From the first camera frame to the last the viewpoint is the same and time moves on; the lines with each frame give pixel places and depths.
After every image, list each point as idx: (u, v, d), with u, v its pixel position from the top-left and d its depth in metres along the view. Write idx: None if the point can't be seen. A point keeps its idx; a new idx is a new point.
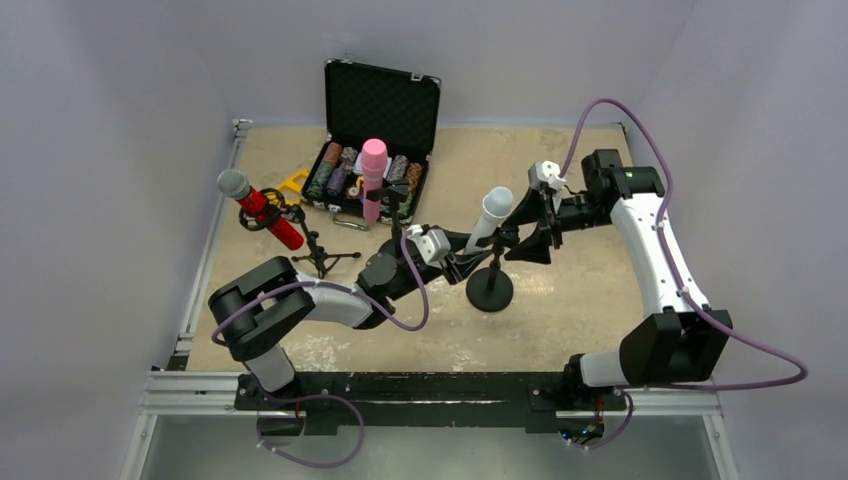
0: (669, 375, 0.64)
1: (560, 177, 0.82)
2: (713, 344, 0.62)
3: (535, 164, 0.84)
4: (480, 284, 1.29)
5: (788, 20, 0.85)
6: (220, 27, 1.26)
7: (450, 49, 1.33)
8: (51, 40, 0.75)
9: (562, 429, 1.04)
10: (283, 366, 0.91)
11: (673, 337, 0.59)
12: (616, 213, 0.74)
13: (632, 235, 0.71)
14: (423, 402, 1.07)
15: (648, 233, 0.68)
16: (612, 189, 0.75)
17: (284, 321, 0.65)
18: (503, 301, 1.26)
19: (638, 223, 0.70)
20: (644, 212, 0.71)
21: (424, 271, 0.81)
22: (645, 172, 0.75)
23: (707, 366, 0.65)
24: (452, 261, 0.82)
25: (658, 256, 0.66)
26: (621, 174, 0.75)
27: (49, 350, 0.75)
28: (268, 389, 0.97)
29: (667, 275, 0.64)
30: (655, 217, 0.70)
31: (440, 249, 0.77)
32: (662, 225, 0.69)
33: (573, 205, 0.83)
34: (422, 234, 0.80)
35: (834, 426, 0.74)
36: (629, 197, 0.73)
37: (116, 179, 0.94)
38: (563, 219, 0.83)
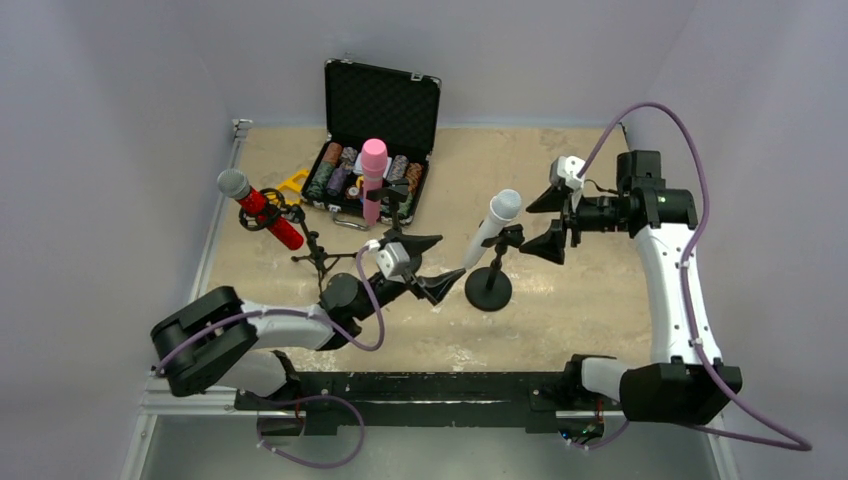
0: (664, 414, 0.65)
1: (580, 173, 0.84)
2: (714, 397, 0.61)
3: (559, 159, 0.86)
4: (480, 283, 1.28)
5: (787, 19, 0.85)
6: (220, 26, 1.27)
7: (450, 49, 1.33)
8: (51, 40, 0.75)
9: (562, 428, 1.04)
10: (275, 368, 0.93)
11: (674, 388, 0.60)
12: (641, 239, 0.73)
13: (654, 268, 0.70)
14: (423, 401, 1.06)
15: (671, 271, 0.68)
16: (640, 210, 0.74)
17: (226, 355, 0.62)
18: (502, 300, 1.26)
19: (663, 257, 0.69)
20: (671, 245, 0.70)
21: (385, 288, 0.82)
22: (678, 197, 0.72)
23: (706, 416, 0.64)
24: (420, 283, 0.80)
25: (676, 299, 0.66)
26: (653, 195, 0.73)
27: (48, 349, 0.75)
28: (265, 392, 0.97)
29: (682, 321, 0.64)
30: (682, 255, 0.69)
31: (398, 263, 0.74)
32: (686, 264, 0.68)
33: (595, 207, 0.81)
34: (380, 248, 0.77)
35: (833, 425, 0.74)
36: (657, 226, 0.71)
37: (116, 178, 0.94)
38: (581, 220, 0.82)
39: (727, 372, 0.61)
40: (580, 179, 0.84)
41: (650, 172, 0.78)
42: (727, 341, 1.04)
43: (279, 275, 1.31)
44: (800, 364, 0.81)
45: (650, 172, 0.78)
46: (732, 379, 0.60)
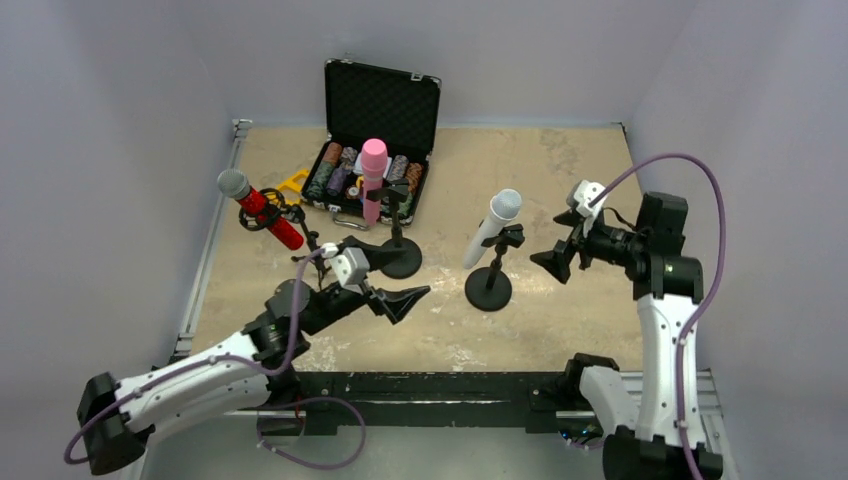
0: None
1: (593, 203, 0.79)
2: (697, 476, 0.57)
3: (583, 181, 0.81)
4: (480, 283, 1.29)
5: (786, 19, 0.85)
6: (221, 26, 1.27)
7: (450, 49, 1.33)
8: (52, 40, 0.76)
9: (562, 429, 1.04)
10: (263, 383, 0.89)
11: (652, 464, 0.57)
12: (642, 307, 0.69)
13: (651, 340, 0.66)
14: (423, 402, 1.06)
15: (667, 347, 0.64)
16: (645, 277, 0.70)
17: (109, 449, 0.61)
18: (502, 300, 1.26)
19: (660, 331, 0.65)
20: (672, 318, 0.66)
21: (341, 299, 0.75)
22: (688, 267, 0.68)
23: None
24: (382, 296, 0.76)
25: (667, 375, 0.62)
26: (661, 263, 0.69)
27: (49, 349, 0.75)
28: (256, 402, 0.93)
29: (670, 398, 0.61)
30: (681, 330, 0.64)
31: (355, 271, 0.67)
32: (684, 342, 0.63)
33: (608, 238, 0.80)
34: (337, 253, 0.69)
35: (833, 425, 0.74)
36: (660, 297, 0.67)
37: (116, 177, 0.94)
38: (590, 245, 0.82)
39: (708, 457, 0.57)
40: (592, 209, 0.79)
41: (671, 225, 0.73)
42: (727, 340, 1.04)
43: (279, 275, 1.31)
44: (800, 363, 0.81)
45: (670, 227, 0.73)
46: (712, 465, 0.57)
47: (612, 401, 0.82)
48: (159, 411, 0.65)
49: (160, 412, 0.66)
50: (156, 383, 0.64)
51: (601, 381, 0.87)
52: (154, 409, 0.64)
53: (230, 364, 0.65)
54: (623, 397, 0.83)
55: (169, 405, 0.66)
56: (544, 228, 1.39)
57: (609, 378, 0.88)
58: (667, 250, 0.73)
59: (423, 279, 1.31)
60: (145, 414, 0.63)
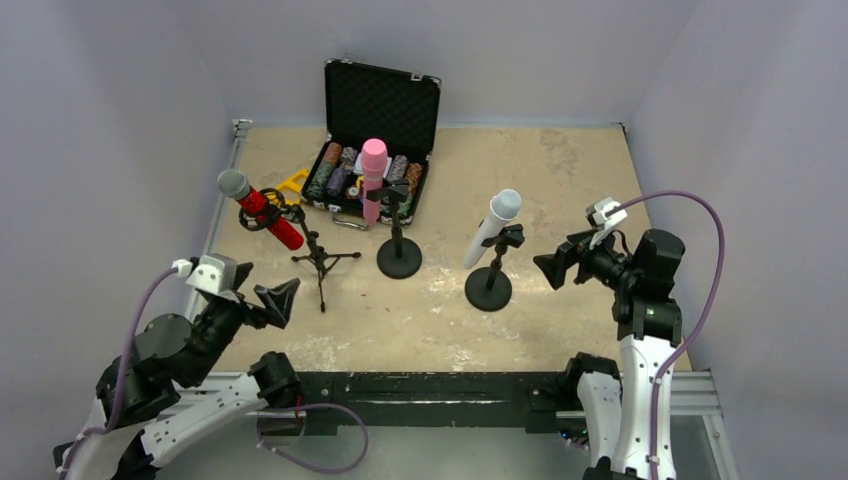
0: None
1: (608, 215, 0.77)
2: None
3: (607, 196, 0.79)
4: (479, 283, 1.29)
5: (786, 19, 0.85)
6: (221, 26, 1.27)
7: (450, 48, 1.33)
8: (52, 39, 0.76)
9: (562, 429, 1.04)
10: (255, 391, 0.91)
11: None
12: (624, 345, 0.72)
13: (629, 376, 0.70)
14: (423, 401, 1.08)
15: (643, 385, 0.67)
16: (626, 319, 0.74)
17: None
18: (503, 300, 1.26)
19: (638, 370, 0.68)
20: (650, 358, 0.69)
21: (220, 326, 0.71)
22: (666, 315, 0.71)
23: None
24: (264, 293, 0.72)
25: (642, 410, 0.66)
26: (643, 306, 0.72)
27: (49, 348, 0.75)
28: (258, 406, 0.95)
29: (644, 434, 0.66)
30: (657, 371, 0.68)
31: (224, 272, 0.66)
32: (660, 381, 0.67)
33: (609, 257, 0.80)
34: (193, 267, 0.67)
35: (834, 425, 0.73)
36: (640, 337, 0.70)
37: (115, 176, 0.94)
38: (591, 258, 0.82)
39: None
40: (606, 223, 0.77)
41: (663, 272, 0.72)
42: (727, 340, 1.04)
43: (280, 276, 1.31)
44: (800, 363, 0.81)
45: (662, 274, 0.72)
46: None
47: (602, 417, 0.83)
48: (96, 471, 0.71)
49: (101, 469, 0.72)
50: (74, 456, 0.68)
51: (596, 393, 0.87)
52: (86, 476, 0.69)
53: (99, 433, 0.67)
54: (613, 415, 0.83)
55: (102, 462, 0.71)
56: (544, 228, 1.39)
57: (604, 390, 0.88)
58: (654, 293, 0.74)
59: (423, 278, 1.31)
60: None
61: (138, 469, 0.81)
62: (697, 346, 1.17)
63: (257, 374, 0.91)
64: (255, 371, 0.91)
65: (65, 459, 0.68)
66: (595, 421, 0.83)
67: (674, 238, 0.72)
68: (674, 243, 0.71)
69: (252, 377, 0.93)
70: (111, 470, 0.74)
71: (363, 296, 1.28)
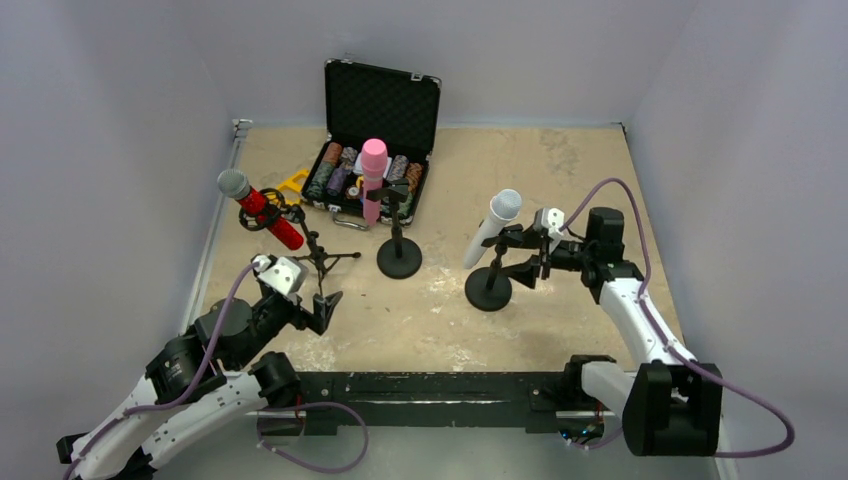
0: (671, 442, 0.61)
1: (560, 228, 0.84)
2: (708, 392, 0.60)
3: (543, 209, 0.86)
4: (480, 282, 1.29)
5: (786, 20, 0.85)
6: (220, 27, 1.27)
7: (450, 48, 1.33)
8: (51, 39, 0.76)
9: (562, 428, 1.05)
10: (255, 391, 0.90)
11: (664, 393, 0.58)
12: (605, 295, 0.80)
13: (619, 310, 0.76)
14: (423, 402, 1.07)
15: (632, 305, 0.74)
16: (595, 282, 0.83)
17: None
18: (501, 300, 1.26)
19: (623, 298, 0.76)
20: (627, 289, 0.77)
21: (272, 318, 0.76)
22: (625, 264, 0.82)
23: (711, 427, 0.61)
24: (320, 300, 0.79)
25: (640, 320, 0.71)
26: (604, 263, 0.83)
27: (49, 349, 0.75)
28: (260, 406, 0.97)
29: (652, 336, 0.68)
30: (636, 293, 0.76)
31: (298, 276, 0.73)
32: (643, 297, 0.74)
33: (566, 249, 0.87)
34: (269, 265, 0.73)
35: (834, 426, 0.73)
36: (612, 280, 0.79)
37: (115, 177, 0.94)
38: (555, 259, 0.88)
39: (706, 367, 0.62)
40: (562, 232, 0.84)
41: (613, 237, 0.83)
42: (727, 341, 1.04)
43: None
44: (799, 363, 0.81)
45: (613, 239, 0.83)
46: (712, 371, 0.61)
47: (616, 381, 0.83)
48: (110, 462, 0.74)
49: (113, 462, 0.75)
50: (93, 445, 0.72)
51: (600, 371, 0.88)
52: (102, 464, 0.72)
53: (140, 415, 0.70)
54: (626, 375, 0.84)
55: (116, 458, 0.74)
56: None
57: (605, 367, 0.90)
58: (613, 257, 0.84)
59: (423, 279, 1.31)
60: (97, 470, 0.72)
61: (138, 469, 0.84)
62: (697, 346, 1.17)
63: (257, 374, 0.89)
64: (254, 371, 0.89)
65: (85, 445, 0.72)
66: (612, 396, 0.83)
67: (609, 208, 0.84)
68: (613, 211, 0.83)
69: (252, 376, 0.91)
70: (119, 465, 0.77)
71: (363, 296, 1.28)
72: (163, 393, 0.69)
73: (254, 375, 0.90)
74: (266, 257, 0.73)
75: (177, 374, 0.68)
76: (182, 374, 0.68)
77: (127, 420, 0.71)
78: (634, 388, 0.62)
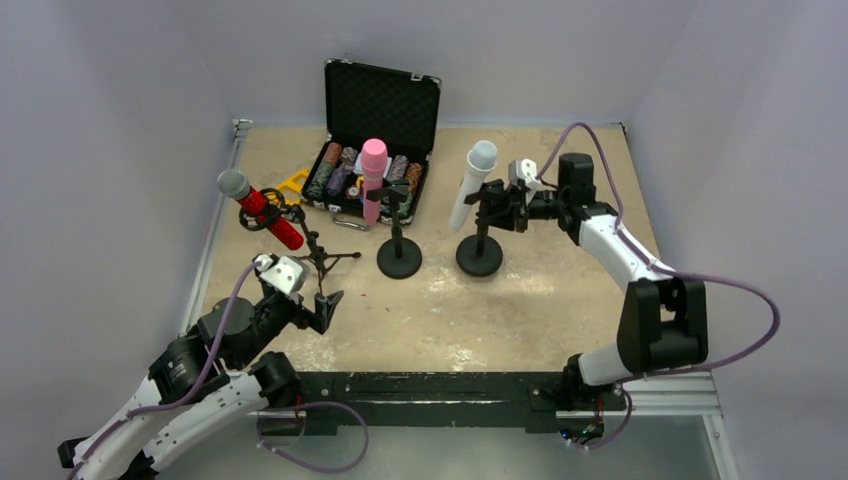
0: (669, 357, 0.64)
1: (536, 176, 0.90)
2: (693, 300, 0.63)
3: (516, 163, 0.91)
4: (469, 249, 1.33)
5: (786, 20, 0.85)
6: (220, 27, 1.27)
7: (451, 48, 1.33)
8: (51, 41, 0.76)
9: (562, 428, 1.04)
10: (255, 391, 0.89)
11: (654, 307, 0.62)
12: (584, 234, 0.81)
13: (600, 244, 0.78)
14: (423, 401, 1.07)
15: (612, 237, 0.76)
16: (572, 227, 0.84)
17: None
18: (493, 264, 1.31)
19: (601, 233, 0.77)
20: (604, 224, 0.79)
21: (274, 317, 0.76)
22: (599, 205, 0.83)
23: (701, 334, 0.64)
24: (322, 299, 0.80)
25: (621, 248, 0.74)
26: (578, 208, 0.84)
27: (50, 348, 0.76)
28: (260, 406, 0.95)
29: (634, 258, 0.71)
30: (614, 226, 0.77)
31: (300, 275, 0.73)
32: (621, 228, 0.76)
33: (542, 199, 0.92)
34: (271, 264, 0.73)
35: (835, 427, 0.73)
36: (589, 218, 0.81)
37: (115, 177, 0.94)
38: (532, 210, 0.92)
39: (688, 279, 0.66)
40: (537, 180, 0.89)
41: (585, 181, 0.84)
42: (726, 340, 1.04)
43: None
44: (799, 363, 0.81)
45: (585, 182, 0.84)
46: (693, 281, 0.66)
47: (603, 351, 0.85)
48: (112, 465, 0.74)
49: (116, 465, 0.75)
50: (96, 448, 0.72)
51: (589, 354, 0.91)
52: (105, 468, 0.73)
53: (143, 416, 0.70)
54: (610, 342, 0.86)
55: (118, 461, 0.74)
56: (544, 227, 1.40)
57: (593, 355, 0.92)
58: (587, 199, 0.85)
59: (423, 278, 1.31)
60: (99, 472, 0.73)
61: (141, 472, 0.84)
62: None
63: (257, 374, 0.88)
64: (254, 371, 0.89)
65: (87, 448, 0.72)
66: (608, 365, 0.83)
67: (578, 152, 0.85)
68: (582, 156, 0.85)
69: (252, 376, 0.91)
70: (120, 469, 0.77)
71: (363, 296, 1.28)
72: (166, 393, 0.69)
73: (253, 375, 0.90)
74: (268, 256, 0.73)
75: (181, 374, 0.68)
76: (186, 374, 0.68)
77: (130, 422, 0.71)
78: (625, 307, 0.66)
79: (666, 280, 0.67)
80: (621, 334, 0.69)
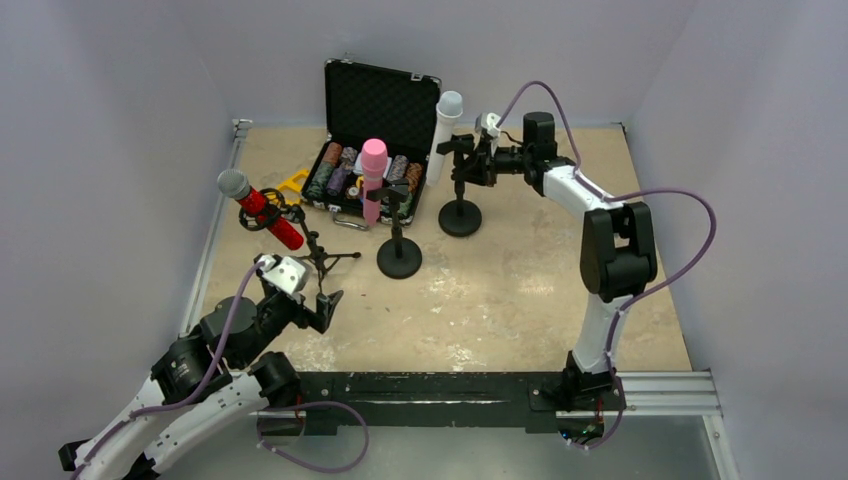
0: (624, 276, 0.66)
1: (497, 126, 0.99)
2: (642, 223, 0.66)
3: (482, 114, 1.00)
4: (450, 212, 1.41)
5: (785, 20, 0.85)
6: (221, 27, 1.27)
7: (451, 48, 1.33)
8: (52, 43, 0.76)
9: (562, 428, 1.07)
10: (256, 391, 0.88)
11: (607, 230, 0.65)
12: (546, 185, 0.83)
13: (560, 189, 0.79)
14: (423, 401, 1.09)
15: (569, 180, 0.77)
16: (536, 181, 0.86)
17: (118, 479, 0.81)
18: (474, 224, 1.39)
19: (561, 180, 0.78)
20: (563, 172, 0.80)
21: (275, 316, 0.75)
22: (560, 159, 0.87)
23: (652, 253, 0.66)
24: (324, 300, 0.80)
25: (577, 189, 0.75)
26: (542, 164, 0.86)
27: (50, 349, 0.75)
28: (260, 406, 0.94)
29: (589, 194, 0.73)
30: (572, 173, 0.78)
31: (302, 275, 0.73)
32: (578, 172, 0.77)
33: (507, 153, 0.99)
34: (274, 264, 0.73)
35: (836, 427, 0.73)
36: (551, 170, 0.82)
37: (115, 177, 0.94)
38: (498, 163, 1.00)
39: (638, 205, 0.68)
40: (498, 129, 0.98)
41: (548, 138, 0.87)
42: (727, 340, 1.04)
43: None
44: (800, 364, 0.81)
45: (547, 138, 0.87)
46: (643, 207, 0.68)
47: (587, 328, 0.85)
48: (115, 467, 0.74)
49: (118, 466, 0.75)
50: (99, 449, 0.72)
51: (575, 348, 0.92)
52: (108, 469, 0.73)
53: (147, 416, 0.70)
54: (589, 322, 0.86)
55: (120, 462, 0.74)
56: (544, 227, 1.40)
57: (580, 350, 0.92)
58: (549, 154, 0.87)
59: (423, 278, 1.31)
60: (102, 473, 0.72)
61: (142, 473, 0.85)
62: (696, 347, 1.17)
63: (256, 374, 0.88)
64: (254, 371, 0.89)
65: (91, 449, 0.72)
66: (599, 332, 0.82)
67: (541, 111, 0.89)
68: (543, 114, 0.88)
69: (252, 376, 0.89)
70: (123, 469, 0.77)
71: (363, 296, 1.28)
72: (170, 393, 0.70)
73: (253, 375, 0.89)
74: (271, 256, 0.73)
75: (184, 373, 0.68)
76: (188, 373, 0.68)
77: (133, 423, 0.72)
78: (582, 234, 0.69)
79: (618, 209, 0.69)
80: (583, 262, 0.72)
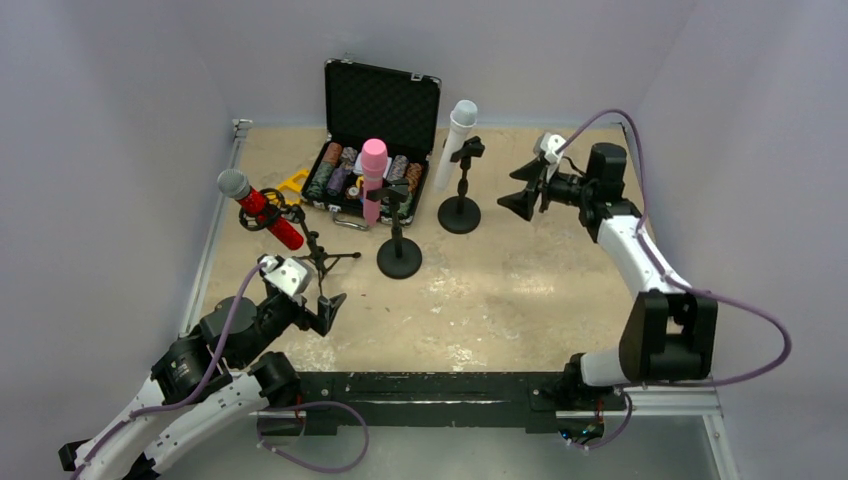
0: (668, 369, 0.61)
1: (560, 150, 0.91)
2: (704, 318, 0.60)
3: (545, 135, 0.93)
4: (450, 209, 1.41)
5: (785, 21, 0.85)
6: (220, 27, 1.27)
7: (451, 48, 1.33)
8: (52, 41, 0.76)
9: (562, 428, 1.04)
10: (255, 391, 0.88)
11: (662, 319, 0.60)
12: (604, 233, 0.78)
13: (617, 247, 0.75)
14: (423, 401, 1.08)
15: (630, 240, 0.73)
16: (592, 222, 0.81)
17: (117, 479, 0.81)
18: (472, 221, 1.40)
19: (620, 235, 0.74)
20: (625, 226, 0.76)
21: (276, 317, 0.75)
22: (622, 204, 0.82)
23: (705, 351, 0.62)
24: (324, 301, 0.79)
25: (639, 254, 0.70)
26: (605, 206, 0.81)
27: (49, 349, 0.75)
28: (260, 406, 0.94)
29: (649, 266, 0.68)
30: (635, 229, 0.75)
31: (304, 277, 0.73)
32: (640, 233, 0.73)
33: (566, 182, 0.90)
34: (276, 265, 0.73)
35: (837, 427, 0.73)
36: (611, 218, 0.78)
37: (114, 177, 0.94)
38: (551, 190, 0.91)
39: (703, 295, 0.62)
40: (559, 154, 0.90)
41: (615, 176, 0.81)
42: (727, 341, 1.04)
43: None
44: (799, 363, 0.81)
45: (615, 178, 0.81)
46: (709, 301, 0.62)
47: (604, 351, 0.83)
48: (115, 467, 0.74)
49: (118, 466, 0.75)
50: (100, 449, 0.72)
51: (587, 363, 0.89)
52: (108, 469, 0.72)
53: (147, 416, 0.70)
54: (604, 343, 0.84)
55: (120, 463, 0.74)
56: (544, 228, 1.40)
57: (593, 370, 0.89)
58: (611, 196, 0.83)
59: (423, 278, 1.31)
60: (102, 474, 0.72)
61: (142, 472, 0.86)
62: None
63: (256, 374, 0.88)
64: (254, 371, 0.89)
65: (91, 449, 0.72)
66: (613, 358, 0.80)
67: (616, 146, 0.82)
68: (618, 150, 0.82)
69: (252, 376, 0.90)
70: (124, 469, 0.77)
71: (363, 296, 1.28)
72: (170, 393, 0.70)
73: (253, 375, 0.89)
74: (274, 257, 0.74)
75: (184, 373, 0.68)
76: (188, 373, 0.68)
77: (133, 423, 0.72)
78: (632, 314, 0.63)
79: (679, 293, 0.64)
80: (625, 340, 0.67)
